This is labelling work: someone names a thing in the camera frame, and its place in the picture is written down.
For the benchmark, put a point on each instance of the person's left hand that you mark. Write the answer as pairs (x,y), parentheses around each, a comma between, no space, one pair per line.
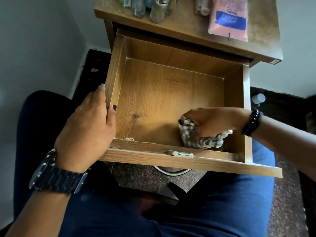
(81,135)

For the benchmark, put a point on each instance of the person's right hand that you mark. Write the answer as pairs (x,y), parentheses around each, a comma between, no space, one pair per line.
(217,120)

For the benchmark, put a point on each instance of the person's left thumb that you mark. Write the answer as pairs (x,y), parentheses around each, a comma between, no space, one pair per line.
(111,120)

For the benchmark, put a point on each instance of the person's right fingers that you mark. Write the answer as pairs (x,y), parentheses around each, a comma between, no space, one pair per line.
(197,118)

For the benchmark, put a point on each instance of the striped grey white cloth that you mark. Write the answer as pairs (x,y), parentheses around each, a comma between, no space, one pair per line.
(205,143)

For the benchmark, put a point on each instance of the wooden drawer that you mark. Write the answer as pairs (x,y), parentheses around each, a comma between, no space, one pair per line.
(160,96)

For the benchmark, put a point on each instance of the person's left forearm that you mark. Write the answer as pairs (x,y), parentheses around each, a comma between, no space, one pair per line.
(42,214)

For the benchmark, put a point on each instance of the person's right forearm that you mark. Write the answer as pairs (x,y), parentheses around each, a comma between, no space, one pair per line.
(286,143)

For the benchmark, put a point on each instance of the white round cap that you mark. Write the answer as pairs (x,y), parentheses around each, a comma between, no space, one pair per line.
(258,98)

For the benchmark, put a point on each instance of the black wristwatch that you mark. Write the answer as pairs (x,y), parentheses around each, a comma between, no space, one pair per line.
(59,178)

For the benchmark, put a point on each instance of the blue trousers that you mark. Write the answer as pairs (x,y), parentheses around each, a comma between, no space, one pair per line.
(209,207)

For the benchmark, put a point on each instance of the wooden bedside table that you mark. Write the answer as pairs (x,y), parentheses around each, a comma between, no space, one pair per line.
(187,27)

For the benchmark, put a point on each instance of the pink packet with blue label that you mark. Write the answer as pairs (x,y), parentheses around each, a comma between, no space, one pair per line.
(228,19)

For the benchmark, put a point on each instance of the clear plastic tube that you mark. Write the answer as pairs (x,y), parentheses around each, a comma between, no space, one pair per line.
(202,6)

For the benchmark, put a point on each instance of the clear glass bottle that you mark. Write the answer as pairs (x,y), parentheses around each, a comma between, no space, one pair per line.
(158,11)
(138,7)
(171,6)

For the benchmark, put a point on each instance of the green packet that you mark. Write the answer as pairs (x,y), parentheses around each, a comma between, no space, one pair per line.
(123,1)

